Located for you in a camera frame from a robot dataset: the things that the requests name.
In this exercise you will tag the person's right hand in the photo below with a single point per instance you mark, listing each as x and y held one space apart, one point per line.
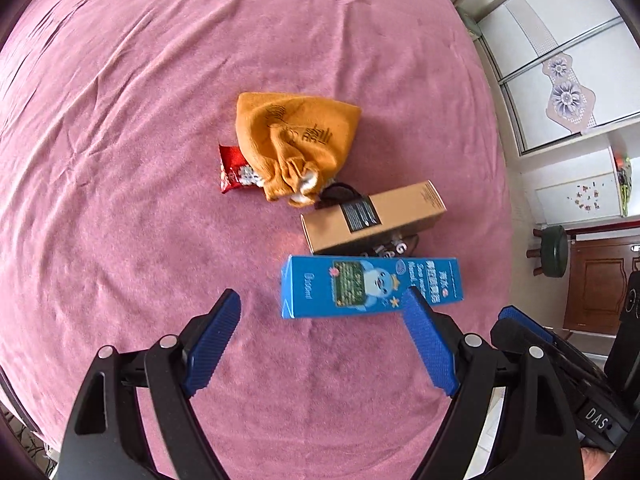
594 465

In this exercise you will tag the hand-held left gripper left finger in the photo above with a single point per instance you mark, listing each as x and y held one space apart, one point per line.
212 350

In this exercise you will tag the small black printed packet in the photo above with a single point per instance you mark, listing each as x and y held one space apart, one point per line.
392 246

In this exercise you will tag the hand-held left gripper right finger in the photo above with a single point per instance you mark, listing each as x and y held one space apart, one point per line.
430 345

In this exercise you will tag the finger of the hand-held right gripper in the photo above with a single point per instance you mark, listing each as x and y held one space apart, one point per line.
522 319
505 335

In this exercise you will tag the brown wooden door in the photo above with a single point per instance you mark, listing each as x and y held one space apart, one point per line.
600 285

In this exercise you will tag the white cabinet with stickers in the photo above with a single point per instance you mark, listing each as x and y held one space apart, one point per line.
575 190

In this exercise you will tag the round dark stool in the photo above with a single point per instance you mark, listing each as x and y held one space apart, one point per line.
554 250

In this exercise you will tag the green hanging toy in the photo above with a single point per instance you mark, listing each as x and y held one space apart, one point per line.
625 185

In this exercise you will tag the white sliding-door wardrobe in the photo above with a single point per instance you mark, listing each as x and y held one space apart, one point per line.
560 60

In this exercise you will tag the red patterned snack wrapper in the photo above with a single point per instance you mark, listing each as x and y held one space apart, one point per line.
232 169

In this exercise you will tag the brown cardboard box black label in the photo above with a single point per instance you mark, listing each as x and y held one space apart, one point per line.
370 220

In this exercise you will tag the blue carton box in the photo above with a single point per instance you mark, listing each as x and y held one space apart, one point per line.
345 287

